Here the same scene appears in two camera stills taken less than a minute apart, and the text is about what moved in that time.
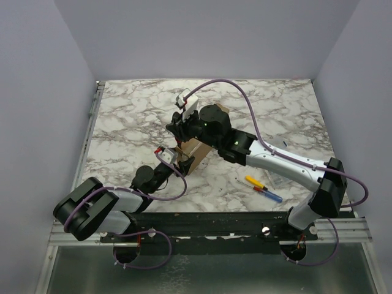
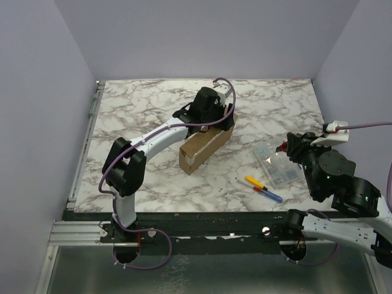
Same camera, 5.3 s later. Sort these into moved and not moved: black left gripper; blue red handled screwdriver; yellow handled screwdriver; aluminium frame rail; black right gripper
Moved: black right gripper; black left gripper
Not moved: yellow handled screwdriver; aluminium frame rail; blue red handled screwdriver
